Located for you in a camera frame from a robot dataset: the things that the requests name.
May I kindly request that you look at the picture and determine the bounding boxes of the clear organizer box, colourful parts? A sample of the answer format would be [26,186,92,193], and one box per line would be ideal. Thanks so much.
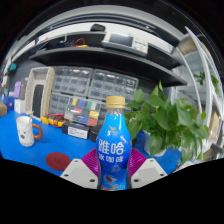
[64,96,101,127]

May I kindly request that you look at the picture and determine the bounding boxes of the white mug, brown handle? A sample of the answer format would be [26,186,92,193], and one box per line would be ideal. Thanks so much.
[15,115,44,148]

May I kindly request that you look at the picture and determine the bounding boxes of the black device in crate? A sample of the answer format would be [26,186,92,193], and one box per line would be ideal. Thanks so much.
[31,84,45,118]

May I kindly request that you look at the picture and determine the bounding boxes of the black device on top shelf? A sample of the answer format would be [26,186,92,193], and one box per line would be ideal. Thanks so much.
[90,23,106,33]

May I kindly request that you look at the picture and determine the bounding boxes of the red and yellow tool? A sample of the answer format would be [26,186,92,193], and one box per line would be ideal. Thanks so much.
[73,37,89,48]

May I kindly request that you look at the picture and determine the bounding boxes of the black box, white label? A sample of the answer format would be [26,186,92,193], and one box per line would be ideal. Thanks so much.
[61,120,91,140]

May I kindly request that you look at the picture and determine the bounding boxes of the purple box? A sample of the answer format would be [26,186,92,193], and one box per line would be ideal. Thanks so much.
[13,80,23,99]

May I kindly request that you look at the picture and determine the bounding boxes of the black flat case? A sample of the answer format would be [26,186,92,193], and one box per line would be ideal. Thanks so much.
[89,124,138,148]

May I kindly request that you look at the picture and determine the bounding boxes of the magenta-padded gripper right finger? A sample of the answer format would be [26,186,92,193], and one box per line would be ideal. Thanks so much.
[128,147,168,190]

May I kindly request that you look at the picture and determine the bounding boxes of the flat round red coaster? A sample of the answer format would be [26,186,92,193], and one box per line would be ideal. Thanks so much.
[45,151,72,172]

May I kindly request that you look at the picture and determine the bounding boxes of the black wall shelf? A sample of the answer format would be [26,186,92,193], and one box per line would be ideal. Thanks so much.
[29,31,188,88]

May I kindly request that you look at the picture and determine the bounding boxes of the grey box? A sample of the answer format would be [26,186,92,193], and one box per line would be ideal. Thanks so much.
[18,78,28,100]

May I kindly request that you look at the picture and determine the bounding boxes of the white shelf unit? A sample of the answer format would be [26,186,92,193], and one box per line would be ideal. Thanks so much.
[171,26,224,161]

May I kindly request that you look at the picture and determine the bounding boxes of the green plant in white pot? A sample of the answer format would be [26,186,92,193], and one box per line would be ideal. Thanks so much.
[124,80,210,163]

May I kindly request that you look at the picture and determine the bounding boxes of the yellow multimeter with red leads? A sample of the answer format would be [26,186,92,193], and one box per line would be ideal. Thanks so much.
[40,113,68,128]

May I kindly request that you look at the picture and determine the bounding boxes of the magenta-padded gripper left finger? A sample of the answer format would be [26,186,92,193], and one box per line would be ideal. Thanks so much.
[59,148,100,190]

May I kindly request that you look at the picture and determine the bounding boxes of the small white box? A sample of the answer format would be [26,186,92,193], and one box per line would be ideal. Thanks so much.
[13,98,27,115]

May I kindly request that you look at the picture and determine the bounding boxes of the beige perforated crate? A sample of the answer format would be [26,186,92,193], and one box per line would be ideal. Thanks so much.
[24,66,56,120]

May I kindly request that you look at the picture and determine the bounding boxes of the blue drink bottle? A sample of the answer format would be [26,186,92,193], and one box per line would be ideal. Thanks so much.
[95,95,133,192]

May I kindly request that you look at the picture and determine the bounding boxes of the white oscilloscope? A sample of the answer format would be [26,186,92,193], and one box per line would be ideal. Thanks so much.
[101,31,149,58]

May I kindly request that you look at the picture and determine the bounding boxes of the blue box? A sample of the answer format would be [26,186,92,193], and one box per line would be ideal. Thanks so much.
[3,95,16,111]

